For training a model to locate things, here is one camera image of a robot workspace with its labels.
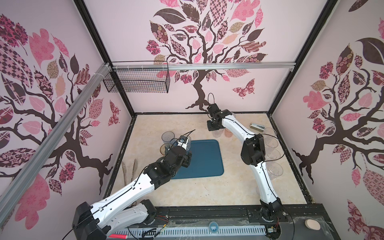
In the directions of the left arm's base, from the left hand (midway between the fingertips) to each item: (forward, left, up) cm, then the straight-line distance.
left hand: (186, 152), depth 76 cm
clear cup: (+22, -20, -14) cm, 33 cm away
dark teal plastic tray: (+6, -12, -24) cm, 27 cm away
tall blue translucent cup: (+16, +13, -7) cm, 22 cm away
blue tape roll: (-31, -14, -19) cm, 39 cm away
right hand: (+27, -17, -10) cm, 34 cm away
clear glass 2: (-3, -52, -17) cm, 55 cm away
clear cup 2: (+24, -58, -16) cm, 65 cm away
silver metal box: (+31, -53, -17) cm, 63 cm away
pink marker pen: (-34, +29, -19) cm, 49 cm away
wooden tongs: (-2, +39, -19) cm, 43 cm away
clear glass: (-2, 0, +13) cm, 13 cm away
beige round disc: (-30, -63, -19) cm, 72 cm away
